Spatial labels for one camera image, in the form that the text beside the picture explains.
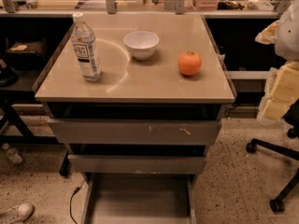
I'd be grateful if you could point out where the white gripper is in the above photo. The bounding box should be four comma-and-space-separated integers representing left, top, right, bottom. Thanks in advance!
255, 0, 299, 120

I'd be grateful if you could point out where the clear plastic water bottle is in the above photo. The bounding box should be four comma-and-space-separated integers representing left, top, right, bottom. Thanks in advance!
71, 12, 102, 81

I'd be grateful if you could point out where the grey drawer cabinet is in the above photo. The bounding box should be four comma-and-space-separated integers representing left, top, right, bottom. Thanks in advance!
32, 12, 238, 224

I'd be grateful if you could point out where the open bottom grey drawer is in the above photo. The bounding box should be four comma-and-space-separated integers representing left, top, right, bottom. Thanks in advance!
81, 174, 196, 224

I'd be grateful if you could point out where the middle grey drawer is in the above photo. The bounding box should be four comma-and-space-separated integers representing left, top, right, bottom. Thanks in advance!
68, 154, 206, 175

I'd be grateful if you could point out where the top grey drawer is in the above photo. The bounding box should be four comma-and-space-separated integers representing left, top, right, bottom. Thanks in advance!
48, 119, 221, 145

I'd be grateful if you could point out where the small bottle on floor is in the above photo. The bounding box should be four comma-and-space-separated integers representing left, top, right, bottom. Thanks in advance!
2, 143, 22, 164

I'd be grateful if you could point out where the black office chair base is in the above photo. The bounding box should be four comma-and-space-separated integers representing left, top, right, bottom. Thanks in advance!
245, 98, 299, 214

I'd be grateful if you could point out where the orange fruit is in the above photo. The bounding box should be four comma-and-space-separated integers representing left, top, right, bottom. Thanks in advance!
178, 51, 202, 77

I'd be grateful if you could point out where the white ceramic bowl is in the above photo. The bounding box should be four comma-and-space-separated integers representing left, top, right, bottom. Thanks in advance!
123, 31, 160, 60

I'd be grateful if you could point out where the white sneaker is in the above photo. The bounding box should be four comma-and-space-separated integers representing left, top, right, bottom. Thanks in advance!
0, 203, 35, 224

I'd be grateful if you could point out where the black cable on floor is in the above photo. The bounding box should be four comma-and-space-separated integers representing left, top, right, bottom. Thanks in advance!
68, 180, 86, 224

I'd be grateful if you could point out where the black side table frame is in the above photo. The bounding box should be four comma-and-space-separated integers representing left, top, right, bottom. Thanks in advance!
0, 37, 71, 177

